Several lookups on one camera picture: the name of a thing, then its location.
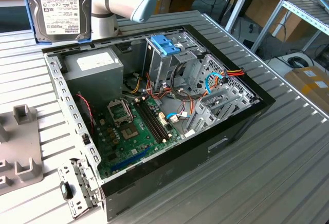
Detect perforated metal drive cage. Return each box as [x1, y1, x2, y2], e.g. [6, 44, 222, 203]
[190, 53, 260, 106]

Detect long blue data wire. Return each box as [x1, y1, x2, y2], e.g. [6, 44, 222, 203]
[205, 71, 226, 97]

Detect hinged metal slot retainer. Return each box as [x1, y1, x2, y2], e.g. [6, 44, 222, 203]
[57, 157, 104, 219]

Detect green motherboard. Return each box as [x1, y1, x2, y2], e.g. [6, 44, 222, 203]
[94, 96, 185, 181]

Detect coiled black cable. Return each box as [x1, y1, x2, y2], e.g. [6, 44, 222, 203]
[287, 55, 315, 68]

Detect black latch blue button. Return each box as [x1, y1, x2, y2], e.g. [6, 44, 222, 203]
[59, 181, 74, 200]

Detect large brown cardboard box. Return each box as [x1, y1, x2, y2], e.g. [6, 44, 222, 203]
[244, 0, 313, 42]

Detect grey parts rack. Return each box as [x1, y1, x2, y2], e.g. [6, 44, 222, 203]
[0, 103, 43, 196]

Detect metal socket cover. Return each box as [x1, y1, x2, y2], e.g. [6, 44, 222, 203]
[106, 99, 134, 127]

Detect yellow black power wire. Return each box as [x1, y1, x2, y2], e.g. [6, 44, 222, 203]
[123, 76, 144, 94]

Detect red orange yellow power wire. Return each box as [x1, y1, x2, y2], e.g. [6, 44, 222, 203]
[215, 67, 246, 81]

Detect silver drive cage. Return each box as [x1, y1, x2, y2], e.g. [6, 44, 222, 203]
[142, 35, 206, 94]

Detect black PC case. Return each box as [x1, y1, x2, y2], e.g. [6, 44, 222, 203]
[42, 24, 276, 222]

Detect red black twisted wire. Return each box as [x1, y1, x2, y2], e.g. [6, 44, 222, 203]
[76, 93, 95, 133]

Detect blue expansion slot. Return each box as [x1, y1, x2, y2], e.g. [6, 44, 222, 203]
[110, 145, 152, 173]

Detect black RAM slot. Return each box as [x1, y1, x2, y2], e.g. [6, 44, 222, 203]
[140, 100, 169, 140]
[143, 99, 172, 138]
[137, 101, 166, 142]
[134, 102, 163, 144]

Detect small brown cardboard box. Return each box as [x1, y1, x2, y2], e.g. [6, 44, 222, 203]
[154, 0, 196, 14]

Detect blue drive latch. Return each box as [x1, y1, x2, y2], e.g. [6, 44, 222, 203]
[151, 35, 182, 57]

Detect short blue data wire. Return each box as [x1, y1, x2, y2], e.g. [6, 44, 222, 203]
[166, 113, 192, 123]

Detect black cable bundle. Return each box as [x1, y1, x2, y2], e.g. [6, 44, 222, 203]
[169, 61, 192, 101]

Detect cardboard box white labels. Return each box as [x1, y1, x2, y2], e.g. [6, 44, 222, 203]
[284, 66, 329, 111]

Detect grey power supply unit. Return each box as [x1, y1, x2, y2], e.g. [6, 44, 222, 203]
[63, 47, 124, 106]

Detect silver disk bay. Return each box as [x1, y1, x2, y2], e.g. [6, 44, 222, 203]
[184, 86, 255, 136]

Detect hard disk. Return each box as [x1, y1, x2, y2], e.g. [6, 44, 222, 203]
[19, 0, 93, 44]

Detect red orange wire bundle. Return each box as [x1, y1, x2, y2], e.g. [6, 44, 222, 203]
[145, 72, 196, 106]

